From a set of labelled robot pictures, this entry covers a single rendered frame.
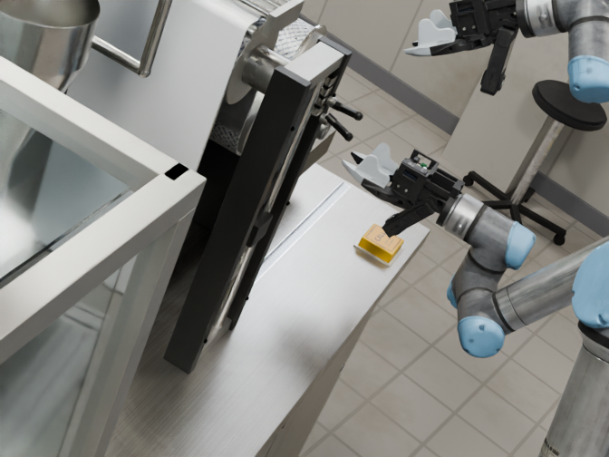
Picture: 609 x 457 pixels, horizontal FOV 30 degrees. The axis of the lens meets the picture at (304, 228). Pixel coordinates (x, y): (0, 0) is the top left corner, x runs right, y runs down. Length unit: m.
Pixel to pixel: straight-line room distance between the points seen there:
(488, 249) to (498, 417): 1.54
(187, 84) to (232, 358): 0.46
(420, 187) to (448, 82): 2.78
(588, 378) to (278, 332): 0.61
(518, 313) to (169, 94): 0.69
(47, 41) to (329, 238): 1.08
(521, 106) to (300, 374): 2.68
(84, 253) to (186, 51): 0.86
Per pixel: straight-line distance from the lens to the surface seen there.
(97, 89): 1.75
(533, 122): 4.40
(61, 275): 0.80
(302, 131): 1.63
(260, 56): 1.69
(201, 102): 1.66
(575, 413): 1.55
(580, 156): 4.60
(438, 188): 2.01
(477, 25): 1.82
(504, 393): 3.59
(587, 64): 1.72
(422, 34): 1.86
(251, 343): 1.89
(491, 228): 1.99
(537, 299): 1.91
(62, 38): 1.24
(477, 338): 1.93
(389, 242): 2.22
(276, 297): 2.00
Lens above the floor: 2.11
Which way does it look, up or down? 33 degrees down
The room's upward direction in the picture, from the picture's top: 24 degrees clockwise
